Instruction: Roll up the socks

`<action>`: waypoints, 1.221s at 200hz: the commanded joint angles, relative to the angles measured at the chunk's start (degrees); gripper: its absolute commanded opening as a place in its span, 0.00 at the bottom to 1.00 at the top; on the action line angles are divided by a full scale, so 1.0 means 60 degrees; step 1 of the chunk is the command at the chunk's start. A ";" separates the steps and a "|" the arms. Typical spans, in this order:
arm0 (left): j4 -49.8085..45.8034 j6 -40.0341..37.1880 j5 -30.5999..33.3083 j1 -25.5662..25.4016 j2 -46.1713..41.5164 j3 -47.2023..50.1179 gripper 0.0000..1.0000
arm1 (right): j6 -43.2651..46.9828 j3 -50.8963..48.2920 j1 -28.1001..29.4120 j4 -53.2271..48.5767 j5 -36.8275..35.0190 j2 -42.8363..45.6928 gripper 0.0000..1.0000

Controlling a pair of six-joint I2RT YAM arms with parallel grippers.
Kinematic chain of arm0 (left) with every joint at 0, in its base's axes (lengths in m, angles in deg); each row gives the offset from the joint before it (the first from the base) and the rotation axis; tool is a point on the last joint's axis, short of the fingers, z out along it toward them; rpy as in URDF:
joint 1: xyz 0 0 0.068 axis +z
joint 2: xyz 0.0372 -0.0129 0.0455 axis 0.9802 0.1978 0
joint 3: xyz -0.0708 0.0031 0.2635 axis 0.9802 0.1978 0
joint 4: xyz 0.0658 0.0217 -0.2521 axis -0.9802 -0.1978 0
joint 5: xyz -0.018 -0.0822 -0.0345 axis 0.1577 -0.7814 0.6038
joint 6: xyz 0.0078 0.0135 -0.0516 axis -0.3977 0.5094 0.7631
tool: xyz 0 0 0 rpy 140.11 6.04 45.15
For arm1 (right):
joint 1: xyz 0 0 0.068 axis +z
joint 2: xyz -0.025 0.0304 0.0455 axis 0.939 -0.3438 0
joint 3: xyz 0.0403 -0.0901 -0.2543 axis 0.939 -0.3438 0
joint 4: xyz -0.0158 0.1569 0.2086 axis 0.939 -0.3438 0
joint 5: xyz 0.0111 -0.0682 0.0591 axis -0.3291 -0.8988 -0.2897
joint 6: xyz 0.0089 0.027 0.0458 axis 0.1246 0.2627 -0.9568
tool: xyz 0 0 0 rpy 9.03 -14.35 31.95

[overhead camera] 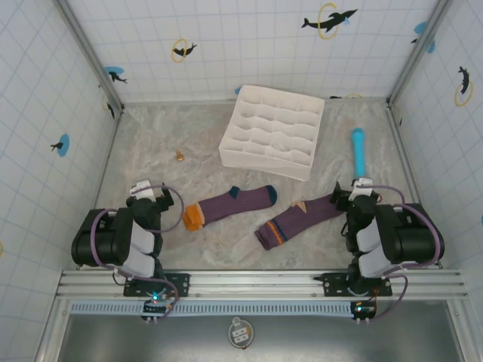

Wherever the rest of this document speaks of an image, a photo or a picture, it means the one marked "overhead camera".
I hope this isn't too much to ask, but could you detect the purple sock with striped cuff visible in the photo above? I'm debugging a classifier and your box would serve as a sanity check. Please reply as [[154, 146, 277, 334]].
[[254, 194, 343, 250]]

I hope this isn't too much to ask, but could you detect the purple sock with orange cuff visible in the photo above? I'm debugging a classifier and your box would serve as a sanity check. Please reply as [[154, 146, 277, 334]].
[[182, 185, 279, 232]]

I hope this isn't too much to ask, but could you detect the white fabric divided organizer box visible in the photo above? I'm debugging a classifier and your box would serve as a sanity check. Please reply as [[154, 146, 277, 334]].
[[218, 84, 326, 182]]

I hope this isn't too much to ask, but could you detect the light blue cylindrical tool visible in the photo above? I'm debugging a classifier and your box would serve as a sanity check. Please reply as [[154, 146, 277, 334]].
[[351, 127, 369, 179]]

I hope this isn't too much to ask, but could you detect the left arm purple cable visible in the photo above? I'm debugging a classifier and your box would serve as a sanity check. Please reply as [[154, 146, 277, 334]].
[[90, 183, 186, 272]]

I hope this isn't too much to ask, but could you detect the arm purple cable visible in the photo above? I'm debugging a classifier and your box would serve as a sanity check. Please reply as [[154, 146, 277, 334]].
[[90, 183, 186, 272], [354, 179, 445, 321]]

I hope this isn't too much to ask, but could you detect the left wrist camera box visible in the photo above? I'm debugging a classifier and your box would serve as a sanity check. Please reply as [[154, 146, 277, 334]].
[[130, 179, 158, 199]]

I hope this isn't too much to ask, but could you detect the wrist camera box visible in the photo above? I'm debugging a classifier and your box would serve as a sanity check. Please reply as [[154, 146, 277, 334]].
[[351, 176, 379, 197], [130, 179, 158, 199]]

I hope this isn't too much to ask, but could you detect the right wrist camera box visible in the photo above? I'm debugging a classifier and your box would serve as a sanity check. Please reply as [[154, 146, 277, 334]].
[[351, 176, 379, 197]]

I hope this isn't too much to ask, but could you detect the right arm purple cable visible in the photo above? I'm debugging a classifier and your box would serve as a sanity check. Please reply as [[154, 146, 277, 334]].
[[354, 179, 445, 321]]

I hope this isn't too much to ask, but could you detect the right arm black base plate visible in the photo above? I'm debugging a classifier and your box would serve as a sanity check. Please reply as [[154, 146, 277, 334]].
[[312, 271, 393, 299]]

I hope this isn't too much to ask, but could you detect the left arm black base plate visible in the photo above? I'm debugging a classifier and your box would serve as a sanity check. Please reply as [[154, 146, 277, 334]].
[[123, 271, 191, 299]]

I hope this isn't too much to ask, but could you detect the aluminium mounting rail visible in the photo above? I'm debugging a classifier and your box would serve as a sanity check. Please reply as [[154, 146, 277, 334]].
[[56, 269, 469, 301]]

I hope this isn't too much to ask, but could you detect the white slotted cable duct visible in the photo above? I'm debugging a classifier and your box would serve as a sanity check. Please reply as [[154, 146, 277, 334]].
[[69, 301, 358, 316]]

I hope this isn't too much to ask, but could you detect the aluminium frame post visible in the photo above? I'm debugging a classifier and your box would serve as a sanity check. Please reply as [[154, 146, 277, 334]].
[[386, 0, 454, 106], [56, 0, 125, 114]]

